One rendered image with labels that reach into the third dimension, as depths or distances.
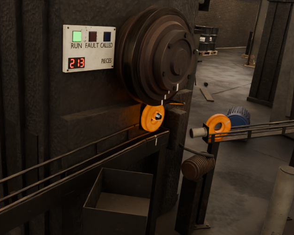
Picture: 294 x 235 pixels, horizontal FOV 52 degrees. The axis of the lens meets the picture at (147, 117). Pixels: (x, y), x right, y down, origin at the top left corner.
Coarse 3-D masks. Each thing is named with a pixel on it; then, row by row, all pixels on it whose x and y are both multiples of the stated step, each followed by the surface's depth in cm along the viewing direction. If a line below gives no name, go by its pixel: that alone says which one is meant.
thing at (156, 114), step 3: (141, 108) 158; (144, 108) 158; (141, 111) 157; (156, 111) 154; (141, 114) 158; (153, 114) 153; (156, 114) 152; (159, 114) 152; (153, 117) 153; (156, 117) 152; (159, 117) 152; (156, 120) 154
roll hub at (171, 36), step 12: (168, 36) 130; (180, 36) 134; (156, 48) 130; (168, 48) 130; (180, 48) 137; (192, 48) 144; (156, 60) 130; (168, 60) 134; (180, 60) 138; (192, 60) 147; (156, 72) 132; (168, 72) 136; (180, 72) 140; (168, 84) 137; (180, 84) 145
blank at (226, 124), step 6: (216, 114) 181; (222, 114) 181; (210, 120) 178; (216, 120) 179; (222, 120) 180; (228, 120) 181; (210, 126) 180; (222, 126) 184; (228, 126) 183; (210, 132) 181; (216, 132) 182; (216, 138) 184
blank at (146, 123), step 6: (150, 108) 149; (156, 108) 153; (162, 108) 158; (144, 114) 150; (150, 114) 151; (162, 114) 159; (144, 120) 150; (150, 120) 152; (162, 120) 161; (144, 126) 152; (150, 126) 154; (156, 126) 158
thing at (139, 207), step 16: (112, 176) 120; (128, 176) 119; (144, 176) 119; (96, 192) 112; (112, 192) 122; (128, 192) 122; (144, 192) 121; (96, 208) 95; (112, 208) 114; (128, 208) 115; (144, 208) 116; (96, 224) 96; (112, 224) 96; (128, 224) 95; (144, 224) 95
